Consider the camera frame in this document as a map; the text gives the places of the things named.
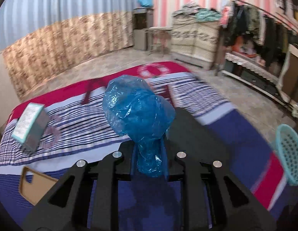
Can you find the brown phone case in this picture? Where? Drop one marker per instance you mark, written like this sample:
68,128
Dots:
33,185

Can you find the light blue laundry basket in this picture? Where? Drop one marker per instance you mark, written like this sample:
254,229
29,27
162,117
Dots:
286,146

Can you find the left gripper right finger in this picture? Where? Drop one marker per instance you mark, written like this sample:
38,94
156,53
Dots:
212,198

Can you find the pile of folded clothes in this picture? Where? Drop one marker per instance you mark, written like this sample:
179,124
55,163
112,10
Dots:
194,11

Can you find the low lace-covered tv stand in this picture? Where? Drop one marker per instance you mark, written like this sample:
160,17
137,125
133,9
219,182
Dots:
251,74

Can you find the hanging dark clothes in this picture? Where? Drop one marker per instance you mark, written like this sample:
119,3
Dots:
253,32

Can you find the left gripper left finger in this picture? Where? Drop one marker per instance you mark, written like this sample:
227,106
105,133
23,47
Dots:
86,196

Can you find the brown cloth-covered furniture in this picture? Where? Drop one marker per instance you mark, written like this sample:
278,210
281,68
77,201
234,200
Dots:
287,84

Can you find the teal white cardboard box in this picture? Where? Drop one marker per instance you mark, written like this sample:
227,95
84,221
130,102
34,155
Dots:
31,126

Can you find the patterned cloth covered cabinet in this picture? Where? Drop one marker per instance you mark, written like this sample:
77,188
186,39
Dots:
194,42

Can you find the blue plastic bag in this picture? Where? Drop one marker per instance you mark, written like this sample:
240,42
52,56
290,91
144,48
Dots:
133,109

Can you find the metal clothes rack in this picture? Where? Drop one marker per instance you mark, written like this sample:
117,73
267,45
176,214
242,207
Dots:
274,68

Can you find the blue covered water bottle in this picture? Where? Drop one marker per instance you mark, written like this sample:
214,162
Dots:
146,3

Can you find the framed window picture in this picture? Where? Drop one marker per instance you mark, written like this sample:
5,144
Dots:
288,8

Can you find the striped blue red bedspread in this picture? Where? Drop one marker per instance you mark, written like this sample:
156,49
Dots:
79,130

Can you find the grey water dispenser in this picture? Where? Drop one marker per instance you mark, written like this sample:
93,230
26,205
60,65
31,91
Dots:
143,19

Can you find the small metal side table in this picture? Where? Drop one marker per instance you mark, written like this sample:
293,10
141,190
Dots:
159,39

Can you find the black rectangular case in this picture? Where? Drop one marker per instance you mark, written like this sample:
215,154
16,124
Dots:
200,143

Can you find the blue floral curtain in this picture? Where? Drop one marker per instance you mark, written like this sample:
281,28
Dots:
40,39

